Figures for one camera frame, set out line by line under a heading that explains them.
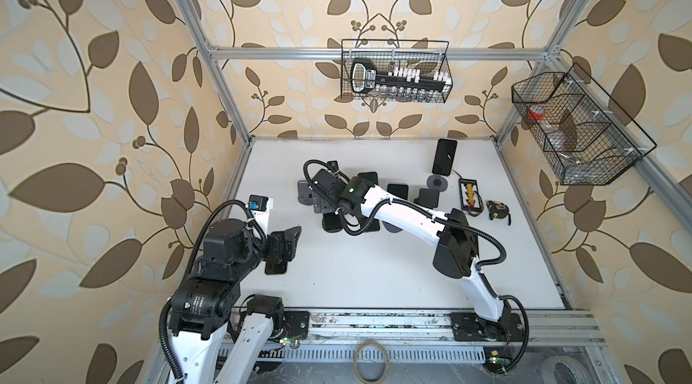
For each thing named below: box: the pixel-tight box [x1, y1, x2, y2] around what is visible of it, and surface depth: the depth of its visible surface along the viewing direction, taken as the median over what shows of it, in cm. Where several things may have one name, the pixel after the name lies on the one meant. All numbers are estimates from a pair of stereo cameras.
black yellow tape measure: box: [486, 200, 511, 227], surface depth 98 cm
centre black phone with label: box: [357, 171, 379, 185], surface depth 91 cm
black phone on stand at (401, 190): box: [386, 183, 410, 201], surface depth 88 cm
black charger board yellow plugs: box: [458, 178, 484, 218], surface depth 102 cm
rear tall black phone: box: [431, 137, 458, 177], surface depth 100 cm
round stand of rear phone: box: [426, 173, 448, 192], surface depth 108 cm
